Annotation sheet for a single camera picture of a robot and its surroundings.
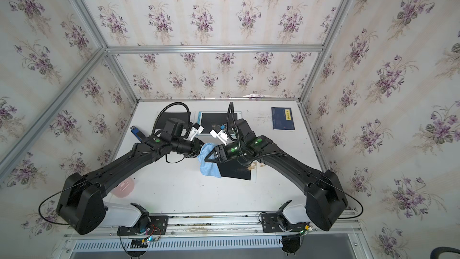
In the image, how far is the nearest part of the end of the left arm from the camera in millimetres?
662

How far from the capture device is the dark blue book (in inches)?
42.3

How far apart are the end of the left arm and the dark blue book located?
522 mm
